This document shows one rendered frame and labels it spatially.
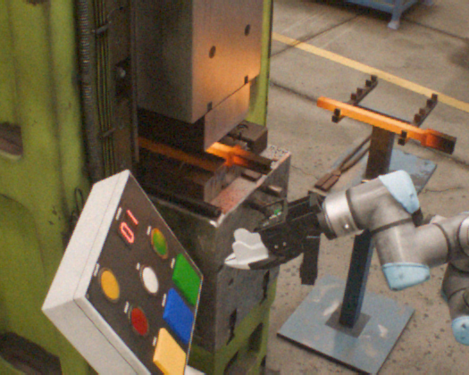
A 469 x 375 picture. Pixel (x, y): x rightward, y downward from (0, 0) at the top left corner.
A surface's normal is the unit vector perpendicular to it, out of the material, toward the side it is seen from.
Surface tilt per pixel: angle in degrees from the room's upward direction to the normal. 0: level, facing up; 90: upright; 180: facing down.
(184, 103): 90
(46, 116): 89
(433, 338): 0
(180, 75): 90
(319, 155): 0
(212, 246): 90
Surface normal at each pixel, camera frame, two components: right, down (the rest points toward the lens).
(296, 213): -0.09, 0.56
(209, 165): 0.04, -0.82
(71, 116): 0.86, 0.31
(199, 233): -0.51, 0.48
